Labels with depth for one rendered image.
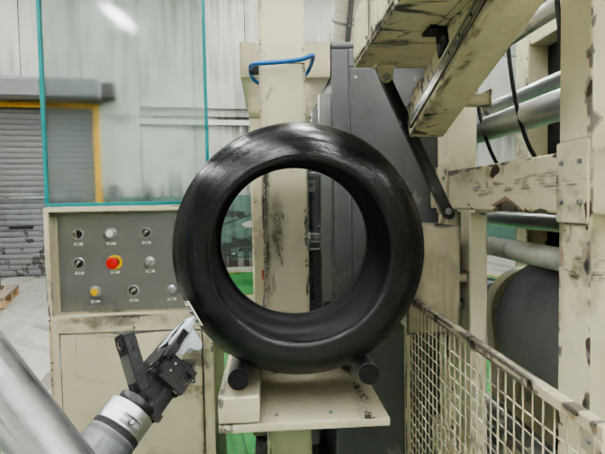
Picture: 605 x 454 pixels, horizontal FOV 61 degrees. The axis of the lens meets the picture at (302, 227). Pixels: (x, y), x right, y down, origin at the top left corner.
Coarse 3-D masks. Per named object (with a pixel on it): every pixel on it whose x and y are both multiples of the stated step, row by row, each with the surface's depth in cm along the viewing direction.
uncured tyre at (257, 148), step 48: (240, 144) 108; (288, 144) 106; (336, 144) 107; (192, 192) 108; (384, 192) 108; (192, 240) 106; (384, 240) 135; (192, 288) 107; (384, 288) 109; (240, 336) 108; (288, 336) 134; (336, 336) 109; (384, 336) 113
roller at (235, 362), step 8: (232, 360) 117; (240, 360) 115; (232, 368) 110; (240, 368) 109; (248, 368) 114; (232, 376) 108; (240, 376) 108; (248, 376) 110; (232, 384) 108; (240, 384) 108
